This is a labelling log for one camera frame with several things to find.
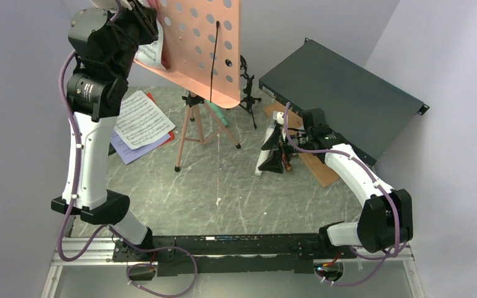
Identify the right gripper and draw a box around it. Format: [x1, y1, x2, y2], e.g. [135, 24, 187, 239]
[259, 127, 312, 174]

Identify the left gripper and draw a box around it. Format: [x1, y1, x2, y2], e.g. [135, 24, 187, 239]
[98, 0, 159, 81]

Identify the white sheet music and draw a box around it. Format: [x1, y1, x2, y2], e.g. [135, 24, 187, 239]
[114, 91, 176, 150]
[134, 21, 166, 70]

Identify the black tripod mic stand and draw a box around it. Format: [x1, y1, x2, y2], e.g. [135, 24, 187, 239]
[239, 55, 261, 129]

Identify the pink music stand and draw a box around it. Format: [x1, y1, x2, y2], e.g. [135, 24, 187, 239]
[135, 1, 242, 172]

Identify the green condenser microphone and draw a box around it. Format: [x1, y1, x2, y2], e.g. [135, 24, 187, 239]
[208, 102, 229, 127]

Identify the red sheet music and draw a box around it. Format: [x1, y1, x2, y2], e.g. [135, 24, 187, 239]
[146, 93, 175, 147]

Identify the purple sheet paper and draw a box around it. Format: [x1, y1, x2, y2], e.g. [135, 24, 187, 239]
[111, 132, 165, 165]

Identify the white handheld microphone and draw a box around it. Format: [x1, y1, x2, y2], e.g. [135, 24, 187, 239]
[255, 124, 281, 176]

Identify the black round-base mic stand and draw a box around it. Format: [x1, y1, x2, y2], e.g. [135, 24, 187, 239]
[108, 143, 116, 156]

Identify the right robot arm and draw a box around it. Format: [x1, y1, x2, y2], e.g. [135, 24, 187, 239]
[255, 109, 413, 258]

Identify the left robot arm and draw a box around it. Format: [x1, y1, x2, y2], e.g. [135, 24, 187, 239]
[51, 1, 158, 261]

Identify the wooden board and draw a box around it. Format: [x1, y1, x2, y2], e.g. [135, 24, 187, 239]
[263, 102, 340, 187]

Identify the dark rack audio unit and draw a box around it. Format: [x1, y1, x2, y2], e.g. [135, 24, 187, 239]
[258, 38, 430, 166]

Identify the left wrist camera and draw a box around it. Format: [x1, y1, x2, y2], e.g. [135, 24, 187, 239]
[90, 0, 138, 10]

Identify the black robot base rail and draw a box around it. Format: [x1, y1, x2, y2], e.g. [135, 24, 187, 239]
[112, 233, 354, 277]

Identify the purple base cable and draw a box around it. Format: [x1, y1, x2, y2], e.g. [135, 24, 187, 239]
[125, 245, 199, 298]

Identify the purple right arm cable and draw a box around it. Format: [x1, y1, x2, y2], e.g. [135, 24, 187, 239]
[281, 102, 408, 287]

